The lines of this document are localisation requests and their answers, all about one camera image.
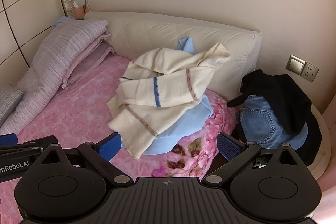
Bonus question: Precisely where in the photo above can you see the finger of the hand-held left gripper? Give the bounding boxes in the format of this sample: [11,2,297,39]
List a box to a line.
[0,133,18,146]
[0,135,59,159]

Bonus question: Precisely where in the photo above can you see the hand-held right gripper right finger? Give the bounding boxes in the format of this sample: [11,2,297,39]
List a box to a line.
[203,132,307,187]

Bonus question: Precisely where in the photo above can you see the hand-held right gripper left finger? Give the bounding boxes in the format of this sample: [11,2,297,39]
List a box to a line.
[31,132,134,187]

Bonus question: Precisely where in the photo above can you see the cream striped knit sweater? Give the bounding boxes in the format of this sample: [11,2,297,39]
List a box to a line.
[107,43,231,159]

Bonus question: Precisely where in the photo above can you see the grey textured pillow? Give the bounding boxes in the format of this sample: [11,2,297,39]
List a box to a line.
[0,85,25,126]

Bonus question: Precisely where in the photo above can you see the blue denim jeans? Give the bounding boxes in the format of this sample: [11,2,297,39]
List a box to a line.
[236,94,309,151]

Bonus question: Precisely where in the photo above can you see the pink floral blanket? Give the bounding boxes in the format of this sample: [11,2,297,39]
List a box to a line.
[0,52,238,224]

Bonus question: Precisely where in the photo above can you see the light blue garment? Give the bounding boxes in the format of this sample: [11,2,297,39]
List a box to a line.
[119,37,214,156]

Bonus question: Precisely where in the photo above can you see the black garment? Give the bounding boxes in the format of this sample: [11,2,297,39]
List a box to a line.
[227,70,322,165]

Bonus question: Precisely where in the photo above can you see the pink folded bedding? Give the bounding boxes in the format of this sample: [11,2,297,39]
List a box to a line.
[61,31,116,89]

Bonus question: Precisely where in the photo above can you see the lilac striped quilt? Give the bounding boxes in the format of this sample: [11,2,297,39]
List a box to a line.
[0,19,112,135]

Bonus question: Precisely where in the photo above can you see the cream round bedside table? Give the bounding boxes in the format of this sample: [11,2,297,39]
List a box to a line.
[310,105,332,180]

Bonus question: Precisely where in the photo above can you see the cream padded headboard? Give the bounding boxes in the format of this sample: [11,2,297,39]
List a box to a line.
[83,11,263,101]

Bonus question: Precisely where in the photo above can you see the cream panelled wardrobe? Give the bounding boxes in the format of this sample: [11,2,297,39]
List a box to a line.
[0,0,66,90]

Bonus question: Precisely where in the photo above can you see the beige wall switch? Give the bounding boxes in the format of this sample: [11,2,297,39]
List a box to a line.
[286,55,305,75]

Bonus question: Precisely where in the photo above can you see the beige wall socket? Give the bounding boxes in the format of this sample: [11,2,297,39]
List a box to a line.
[299,63,319,83]

